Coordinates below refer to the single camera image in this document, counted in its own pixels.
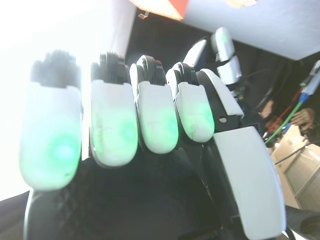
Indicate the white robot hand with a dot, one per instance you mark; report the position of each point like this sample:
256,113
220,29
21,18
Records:
112,200

